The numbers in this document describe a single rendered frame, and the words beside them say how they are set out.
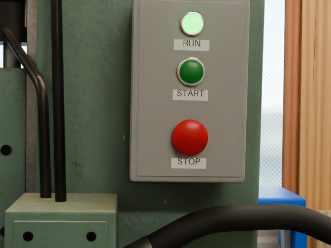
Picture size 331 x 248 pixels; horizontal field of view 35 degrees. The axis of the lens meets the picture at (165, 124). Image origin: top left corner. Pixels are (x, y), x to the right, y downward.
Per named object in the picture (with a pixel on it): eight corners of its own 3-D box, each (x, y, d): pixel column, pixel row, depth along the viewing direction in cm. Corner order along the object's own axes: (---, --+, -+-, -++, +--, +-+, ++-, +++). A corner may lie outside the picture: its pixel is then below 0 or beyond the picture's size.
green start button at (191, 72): (176, 85, 44) (177, 57, 44) (204, 86, 44) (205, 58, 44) (177, 85, 43) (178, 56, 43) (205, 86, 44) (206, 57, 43)
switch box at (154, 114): (129, 172, 50) (132, 4, 49) (231, 173, 51) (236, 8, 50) (129, 182, 44) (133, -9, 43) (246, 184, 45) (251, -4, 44)
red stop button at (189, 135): (171, 154, 44) (172, 118, 44) (206, 154, 45) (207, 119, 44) (172, 155, 43) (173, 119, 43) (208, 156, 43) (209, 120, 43)
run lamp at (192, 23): (180, 35, 44) (180, 12, 44) (203, 36, 44) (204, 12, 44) (181, 35, 43) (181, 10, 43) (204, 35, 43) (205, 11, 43)
